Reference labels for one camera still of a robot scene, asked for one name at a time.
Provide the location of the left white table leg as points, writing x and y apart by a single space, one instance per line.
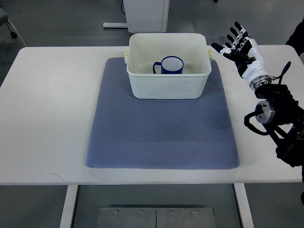
69 207

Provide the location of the office chair base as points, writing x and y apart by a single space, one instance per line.
4 19

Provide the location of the right white table leg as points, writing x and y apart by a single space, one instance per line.
243 206

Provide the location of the blue textured cloth mat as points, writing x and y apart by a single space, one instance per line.
192 134

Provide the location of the white cabinet pedestal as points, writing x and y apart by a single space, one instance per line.
143 16

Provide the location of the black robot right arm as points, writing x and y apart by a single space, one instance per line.
279 116

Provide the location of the cream plastic storage box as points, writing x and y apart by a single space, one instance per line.
147 81

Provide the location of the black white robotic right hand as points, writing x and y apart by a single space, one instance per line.
245 53

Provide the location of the metal floor plate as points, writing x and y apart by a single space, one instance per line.
156 218

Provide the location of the blue mug white inside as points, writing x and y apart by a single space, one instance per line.
170 65

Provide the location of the white table leg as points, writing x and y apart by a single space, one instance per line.
69 207
243 206

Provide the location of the person in dark clothing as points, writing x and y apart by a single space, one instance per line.
296 40

